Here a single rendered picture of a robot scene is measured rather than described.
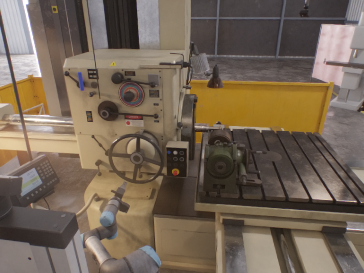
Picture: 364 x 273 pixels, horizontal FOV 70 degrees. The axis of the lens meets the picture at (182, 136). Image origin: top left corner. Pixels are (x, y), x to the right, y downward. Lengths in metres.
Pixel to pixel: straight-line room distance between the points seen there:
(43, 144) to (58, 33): 1.00
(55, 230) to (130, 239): 2.06
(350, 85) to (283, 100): 3.50
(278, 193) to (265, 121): 2.56
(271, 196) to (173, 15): 1.61
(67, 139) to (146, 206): 0.91
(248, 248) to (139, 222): 0.98
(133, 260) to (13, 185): 0.79
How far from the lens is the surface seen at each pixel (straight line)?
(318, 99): 4.57
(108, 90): 1.88
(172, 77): 1.75
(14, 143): 2.86
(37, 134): 2.66
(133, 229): 2.54
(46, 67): 2.85
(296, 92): 4.43
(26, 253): 0.69
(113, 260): 1.33
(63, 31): 2.70
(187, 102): 2.06
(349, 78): 7.70
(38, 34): 2.83
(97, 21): 2.54
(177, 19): 2.37
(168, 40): 2.39
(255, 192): 2.01
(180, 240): 2.52
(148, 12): 2.40
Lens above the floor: 2.16
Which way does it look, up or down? 25 degrees down
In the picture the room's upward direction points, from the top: straight up
